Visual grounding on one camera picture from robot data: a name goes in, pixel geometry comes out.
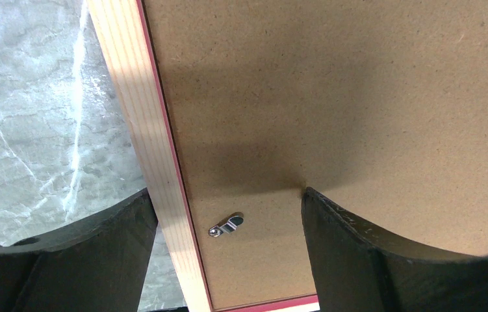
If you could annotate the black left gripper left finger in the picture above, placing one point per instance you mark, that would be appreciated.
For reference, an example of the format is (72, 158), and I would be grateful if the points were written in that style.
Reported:
(98, 263)

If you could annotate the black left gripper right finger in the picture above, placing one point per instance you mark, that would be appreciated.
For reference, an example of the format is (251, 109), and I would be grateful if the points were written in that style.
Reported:
(360, 266)

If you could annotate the brown cardboard backing board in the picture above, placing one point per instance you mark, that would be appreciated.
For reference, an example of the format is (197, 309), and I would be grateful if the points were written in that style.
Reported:
(382, 106)

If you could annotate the red wooden picture frame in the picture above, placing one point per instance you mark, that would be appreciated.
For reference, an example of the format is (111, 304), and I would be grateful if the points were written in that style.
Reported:
(149, 150)

